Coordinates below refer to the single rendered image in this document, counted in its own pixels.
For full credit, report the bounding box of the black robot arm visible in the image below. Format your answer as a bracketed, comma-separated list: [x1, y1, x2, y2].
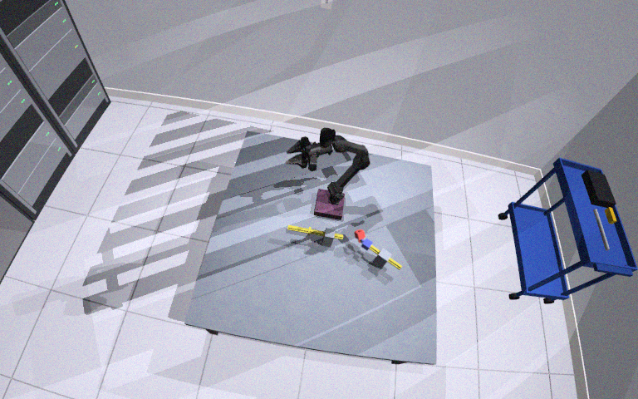
[307, 127, 370, 205]

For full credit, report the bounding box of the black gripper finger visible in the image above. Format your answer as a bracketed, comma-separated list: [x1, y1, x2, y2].
[285, 155, 302, 167]
[286, 140, 305, 154]

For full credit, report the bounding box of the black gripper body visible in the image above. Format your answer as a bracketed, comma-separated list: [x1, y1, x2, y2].
[298, 136, 321, 168]

